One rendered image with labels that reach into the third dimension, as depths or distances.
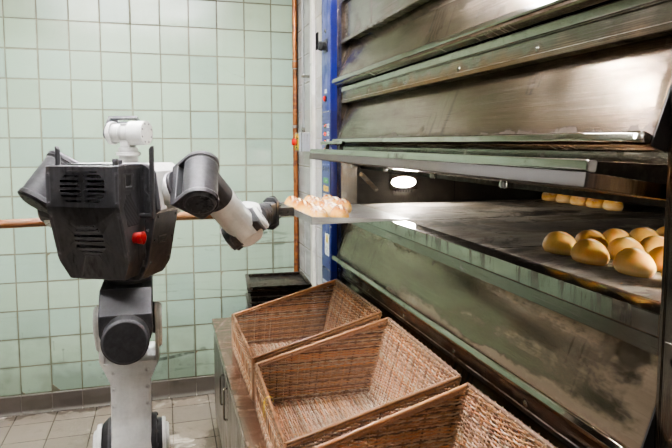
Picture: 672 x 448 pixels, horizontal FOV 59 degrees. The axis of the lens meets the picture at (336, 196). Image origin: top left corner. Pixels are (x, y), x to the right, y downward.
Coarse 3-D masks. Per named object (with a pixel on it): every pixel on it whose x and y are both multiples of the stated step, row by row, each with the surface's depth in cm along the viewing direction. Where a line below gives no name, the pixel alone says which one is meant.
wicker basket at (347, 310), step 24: (312, 288) 262; (336, 288) 263; (240, 312) 253; (264, 312) 257; (288, 312) 260; (312, 312) 264; (336, 312) 254; (360, 312) 230; (240, 336) 226; (264, 336) 258; (288, 336) 261; (312, 336) 207; (240, 360) 229; (336, 384) 211
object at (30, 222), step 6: (180, 216) 215; (186, 216) 216; (192, 216) 217; (210, 216) 219; (0, 222) 199; (6, 222) 199; (12, 222) 200; (18, 222) 200; (24, 222) 201; (30, 222) 201; (36, 222) 202; (42, 222) 202; (0, 228) 199
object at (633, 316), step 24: (432, 240) 177; (456, 240) 169; (480, 264) 151; (504, 264) 140; (528, 264) 135; (552, 288) 123; (576, 288) 115; (600, 288) 113; (600, 312) 109; (624, 312) 103; (648, 312) 98
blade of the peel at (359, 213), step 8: (352, 208) 249; (360, 208) 248; (368, 208) 248; (296, 216) 225; (304, 216) 213; (352, 216) 222; (360, 216) 222; (368, 216) 222; (376, 216) 222; (384, 216) 221; (392, 216) 221; (400, 216) 221; (312, 224) 203
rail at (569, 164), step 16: (432, 160) 142; (448, 160) 134; (464, 160) 127; (480, 160) 121; (496, 160) 115; (512, 160) 110; (528, 160) 105; (544, 160) 101; (560, 160) 97; (576, 160) 93; (592, 160) 91
